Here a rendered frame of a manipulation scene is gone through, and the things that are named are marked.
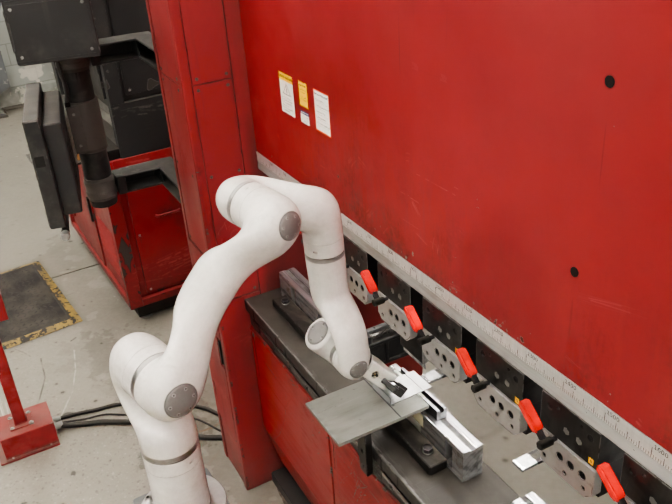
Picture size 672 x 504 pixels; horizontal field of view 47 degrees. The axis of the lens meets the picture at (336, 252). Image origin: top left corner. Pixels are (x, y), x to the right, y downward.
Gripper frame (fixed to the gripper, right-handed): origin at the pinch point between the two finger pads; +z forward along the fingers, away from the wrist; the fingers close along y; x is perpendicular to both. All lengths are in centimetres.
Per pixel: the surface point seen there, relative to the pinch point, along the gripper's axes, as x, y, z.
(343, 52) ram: -54, 21, -61
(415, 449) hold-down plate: 9.0, -12.5, 8.0
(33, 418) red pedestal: 124, 163, 14
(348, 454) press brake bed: 25.6, 11.8, 17.0
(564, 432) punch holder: -18, -57, -18
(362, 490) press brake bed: 30.7, 4.6, 23.0
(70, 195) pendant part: 22, 103, -59
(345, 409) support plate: 12.4, 0.6, -7.4
